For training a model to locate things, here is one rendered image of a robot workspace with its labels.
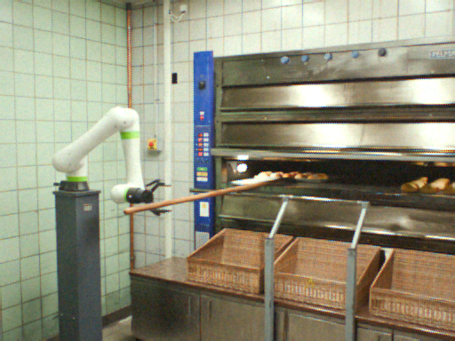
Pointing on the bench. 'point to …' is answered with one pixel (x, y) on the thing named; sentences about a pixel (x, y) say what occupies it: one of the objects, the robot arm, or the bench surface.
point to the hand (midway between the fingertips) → (168, 198)
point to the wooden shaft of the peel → (196, 197)
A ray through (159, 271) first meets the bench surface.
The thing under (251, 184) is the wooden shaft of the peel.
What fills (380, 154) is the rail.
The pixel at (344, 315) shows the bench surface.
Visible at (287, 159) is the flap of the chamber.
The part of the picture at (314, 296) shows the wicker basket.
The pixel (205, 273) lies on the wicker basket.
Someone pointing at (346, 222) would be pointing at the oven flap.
